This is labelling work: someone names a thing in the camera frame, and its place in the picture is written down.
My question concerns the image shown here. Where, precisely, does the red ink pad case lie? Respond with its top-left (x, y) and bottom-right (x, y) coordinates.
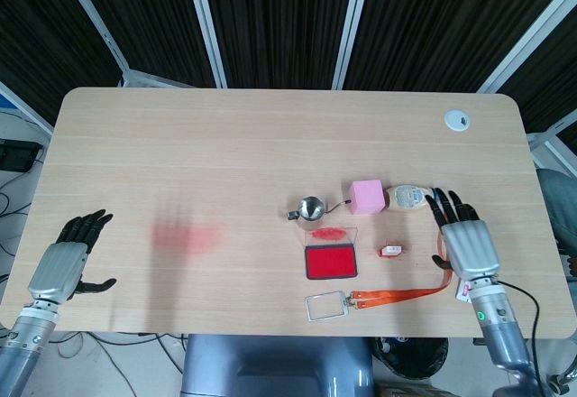
top-left (302, 227), bottom-right (361, 281)

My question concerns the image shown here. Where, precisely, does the white partition post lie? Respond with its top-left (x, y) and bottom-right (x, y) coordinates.
top-left (183, 0), bottom-right (227, 89)
top-left (56, 0), bottom-right (132, 88)
top-left (332, 0), bottom-right (371, 90)
top-left (476, 0), bottom-right (577, 94)

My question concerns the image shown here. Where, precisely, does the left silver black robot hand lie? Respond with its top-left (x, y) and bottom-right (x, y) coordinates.
top-left (27, 209), bottom-right (118, 303)

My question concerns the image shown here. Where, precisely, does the metal frame badge holder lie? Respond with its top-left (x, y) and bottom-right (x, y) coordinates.
top-left (304, 292), bottom-right (348, 324)

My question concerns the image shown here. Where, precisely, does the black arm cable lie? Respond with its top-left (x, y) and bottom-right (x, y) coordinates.
top-left (498, 281), bottom-right (549, 397)

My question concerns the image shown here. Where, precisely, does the white cable grommet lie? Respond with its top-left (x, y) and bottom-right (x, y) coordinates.
top-left (443, 108), bottom-right (472, 133)

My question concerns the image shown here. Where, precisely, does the black waste bin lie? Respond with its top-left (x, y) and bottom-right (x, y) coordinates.
top-left (372, 337), bottom-right (450, 379)

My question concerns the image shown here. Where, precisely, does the mayonnaise squeeze bottle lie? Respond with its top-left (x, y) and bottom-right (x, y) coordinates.
top-left (385, 183), bottom-right (439, 212)

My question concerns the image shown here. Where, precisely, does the black power box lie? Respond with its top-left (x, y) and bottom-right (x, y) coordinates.
top-left (0, 140), bottom-right (44, 172)

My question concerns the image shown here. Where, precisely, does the orange lanyard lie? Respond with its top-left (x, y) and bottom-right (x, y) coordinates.
top-left (344, 227), bottom-right (454, 311)

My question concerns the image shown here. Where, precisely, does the small steel measuring cup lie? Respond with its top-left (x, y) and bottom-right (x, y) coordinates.
top-left (285, 195), bottom-right (353, 231)

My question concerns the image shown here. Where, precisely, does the grey robot torso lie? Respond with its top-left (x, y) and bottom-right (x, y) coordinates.
top-left (179, 334), bottom-right (375, 397)

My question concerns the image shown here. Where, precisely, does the pink foam cube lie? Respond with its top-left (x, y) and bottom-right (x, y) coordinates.
top-left (349, 180), bottom-right (387, 216)

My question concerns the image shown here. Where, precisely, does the person's leg in jeans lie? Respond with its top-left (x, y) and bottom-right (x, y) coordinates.
top-left (538, 167), bottom-right (577, 254)

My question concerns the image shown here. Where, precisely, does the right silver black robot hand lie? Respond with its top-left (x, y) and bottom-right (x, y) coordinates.
top-left (426, 188), bottom-right (502, 283)

